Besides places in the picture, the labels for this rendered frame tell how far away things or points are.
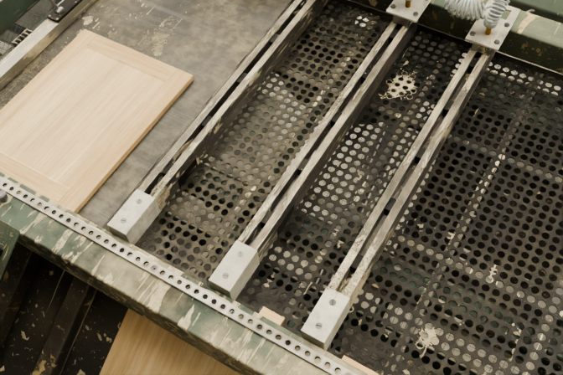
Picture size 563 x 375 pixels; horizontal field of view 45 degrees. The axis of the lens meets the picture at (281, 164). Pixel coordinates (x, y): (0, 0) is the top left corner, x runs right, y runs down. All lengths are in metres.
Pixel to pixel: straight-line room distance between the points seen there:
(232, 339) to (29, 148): 0.86
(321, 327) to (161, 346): 0.55
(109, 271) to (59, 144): 0.48
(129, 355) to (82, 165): 0.55
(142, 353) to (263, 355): 0.50
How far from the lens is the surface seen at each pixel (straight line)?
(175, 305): 1.67
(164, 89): 2.10
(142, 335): 1.98
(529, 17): 2.20
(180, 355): 1.93
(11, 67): 2.30
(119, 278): 1.73
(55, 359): 2.09
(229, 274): 1.65
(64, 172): 1.99
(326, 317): 1.59
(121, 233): 1.77
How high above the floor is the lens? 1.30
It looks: 2 degrees down
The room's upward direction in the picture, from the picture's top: 24 degrees clockwise
